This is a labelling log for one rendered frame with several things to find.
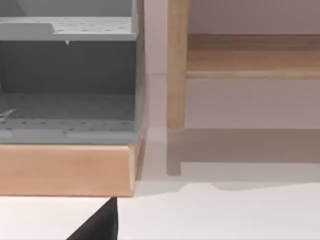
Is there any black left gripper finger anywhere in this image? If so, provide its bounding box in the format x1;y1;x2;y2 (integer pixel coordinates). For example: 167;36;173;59
65;196;119;240

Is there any pale wooden drawer front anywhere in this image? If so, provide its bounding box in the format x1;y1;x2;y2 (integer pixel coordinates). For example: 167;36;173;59
0;137;146;199

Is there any grey pierced drawer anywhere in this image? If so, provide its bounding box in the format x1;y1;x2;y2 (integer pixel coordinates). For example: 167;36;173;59
0;0;146;146

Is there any open wooden shelf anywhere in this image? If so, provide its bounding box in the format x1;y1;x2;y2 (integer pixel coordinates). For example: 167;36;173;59
166;0;320;132

